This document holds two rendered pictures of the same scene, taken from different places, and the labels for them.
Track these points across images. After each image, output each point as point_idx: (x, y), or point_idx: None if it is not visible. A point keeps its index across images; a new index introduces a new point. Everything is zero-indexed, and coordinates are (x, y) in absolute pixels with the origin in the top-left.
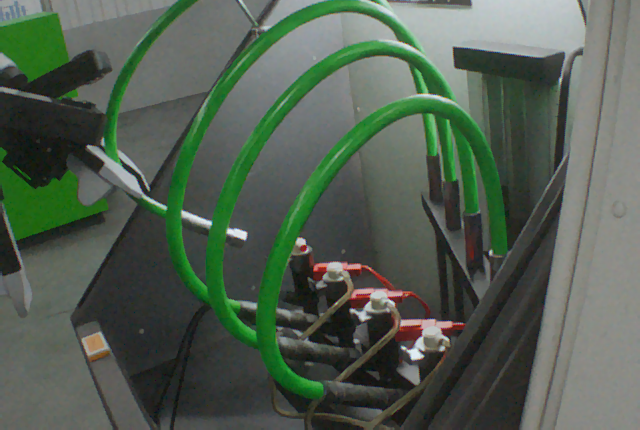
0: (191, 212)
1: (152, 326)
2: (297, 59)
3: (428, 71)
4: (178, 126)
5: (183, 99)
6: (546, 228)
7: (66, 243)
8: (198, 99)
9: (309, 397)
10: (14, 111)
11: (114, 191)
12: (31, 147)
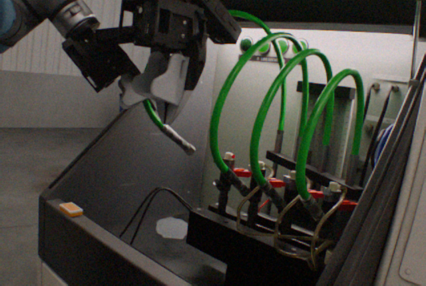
0: (128, 145)
1: (88, 211)
2: None
3: (330, 72)
4: (3, 142)
5: (6, 128)
6: (405, 128)
7: None
8: (16, 130)
9: (305, 195)
10: (217, 6)
11: (132, 106)
12: (102, 63)
